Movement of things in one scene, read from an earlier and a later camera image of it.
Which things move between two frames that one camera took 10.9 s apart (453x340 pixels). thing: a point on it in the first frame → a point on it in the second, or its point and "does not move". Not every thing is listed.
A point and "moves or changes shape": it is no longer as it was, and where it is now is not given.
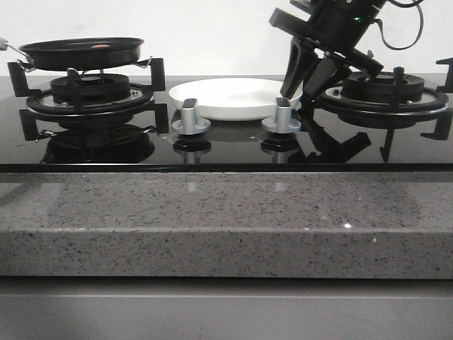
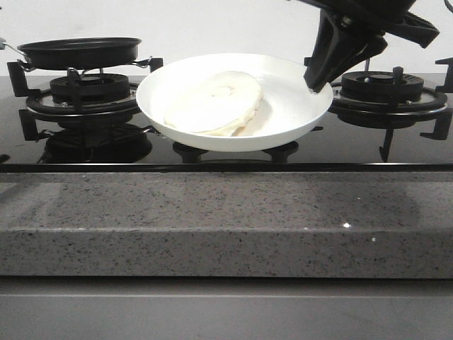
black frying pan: [82, 54] does not move
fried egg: [100, 45] → [216, 103]
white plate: [230, 99] moves or changes shape
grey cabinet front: [226, 309] does not move
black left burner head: [95, 88] does not move
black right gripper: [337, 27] → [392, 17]
